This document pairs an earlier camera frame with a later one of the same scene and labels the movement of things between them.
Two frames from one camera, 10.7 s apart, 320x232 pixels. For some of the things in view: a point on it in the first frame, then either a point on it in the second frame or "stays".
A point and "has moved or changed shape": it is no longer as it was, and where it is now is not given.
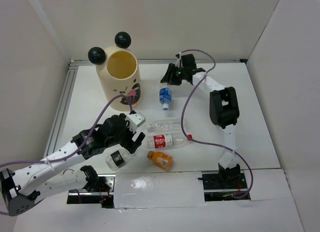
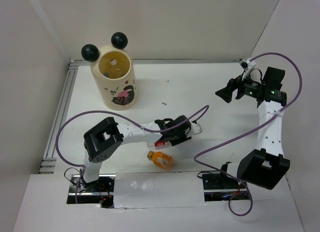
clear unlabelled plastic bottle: x=169 y=126 has moved or changed shape
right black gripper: x=170 y=70 to x=226 y=93
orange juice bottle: x=160 y=159 stays
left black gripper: x=131 y=145 to x=175 y=142
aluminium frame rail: x=66 y=83 stays
